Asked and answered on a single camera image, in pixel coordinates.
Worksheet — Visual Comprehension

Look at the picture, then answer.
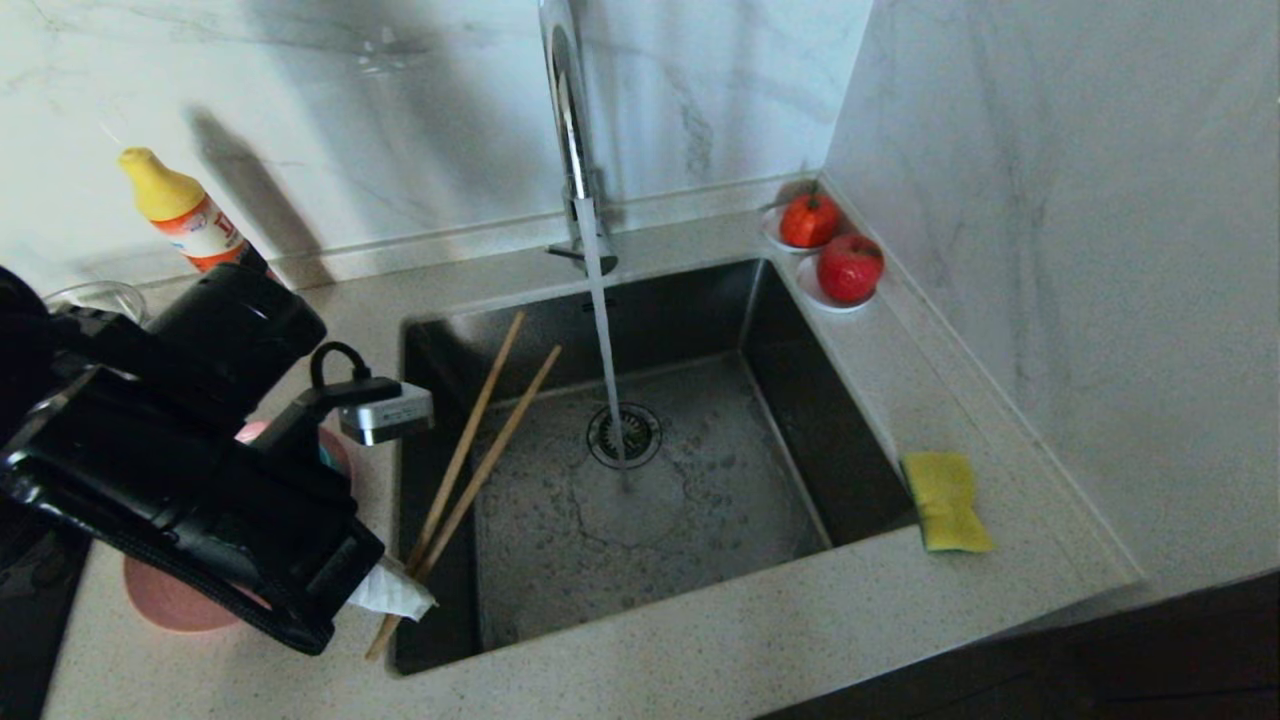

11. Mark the stainless steel sink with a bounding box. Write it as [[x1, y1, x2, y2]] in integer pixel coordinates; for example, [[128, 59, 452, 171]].
[[390, 257, 922, 677]]

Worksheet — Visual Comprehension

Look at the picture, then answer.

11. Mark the pink plate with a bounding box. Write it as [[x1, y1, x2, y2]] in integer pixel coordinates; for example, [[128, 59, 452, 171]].
[[122, 418, 353, 634]]

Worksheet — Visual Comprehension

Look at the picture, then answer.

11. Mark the yellow green sponge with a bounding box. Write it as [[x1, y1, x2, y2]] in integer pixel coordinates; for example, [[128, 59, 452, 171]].
[[899, 451, 996, 554]]

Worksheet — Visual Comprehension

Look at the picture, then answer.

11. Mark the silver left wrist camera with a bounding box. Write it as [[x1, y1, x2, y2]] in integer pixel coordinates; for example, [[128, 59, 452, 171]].
[[338, 383, 437, 447]]

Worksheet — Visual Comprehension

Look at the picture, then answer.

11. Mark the red apple on dish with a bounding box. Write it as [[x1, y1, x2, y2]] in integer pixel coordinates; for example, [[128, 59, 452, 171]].
[[796, 254, 883, 315]]

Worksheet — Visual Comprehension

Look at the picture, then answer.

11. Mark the chrome faucet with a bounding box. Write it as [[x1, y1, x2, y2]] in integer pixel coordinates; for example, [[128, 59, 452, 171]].
[[538, 0, 620, 279]]

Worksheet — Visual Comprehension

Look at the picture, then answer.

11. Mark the running water stream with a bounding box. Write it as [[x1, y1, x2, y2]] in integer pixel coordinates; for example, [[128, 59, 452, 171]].
[[576, 197, 634, 494]]

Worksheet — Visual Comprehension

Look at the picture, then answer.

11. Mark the round metal drain strainer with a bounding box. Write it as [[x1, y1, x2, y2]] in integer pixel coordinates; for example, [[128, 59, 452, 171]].
[[586, 403, 663, 471]]

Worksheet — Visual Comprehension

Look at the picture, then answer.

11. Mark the yellow orange white detergent bottle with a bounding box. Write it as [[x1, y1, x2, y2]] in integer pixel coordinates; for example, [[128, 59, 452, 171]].
[[119, 148, 271, 276]]

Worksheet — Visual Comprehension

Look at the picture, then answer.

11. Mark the black cooktop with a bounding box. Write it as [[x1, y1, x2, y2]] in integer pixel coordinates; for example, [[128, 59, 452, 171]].
[[0, 520, 91, 720]]

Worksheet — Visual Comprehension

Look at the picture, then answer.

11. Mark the clear glass bowl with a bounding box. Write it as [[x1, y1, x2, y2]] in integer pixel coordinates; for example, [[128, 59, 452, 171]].
[[44, 281, 149, 326]]

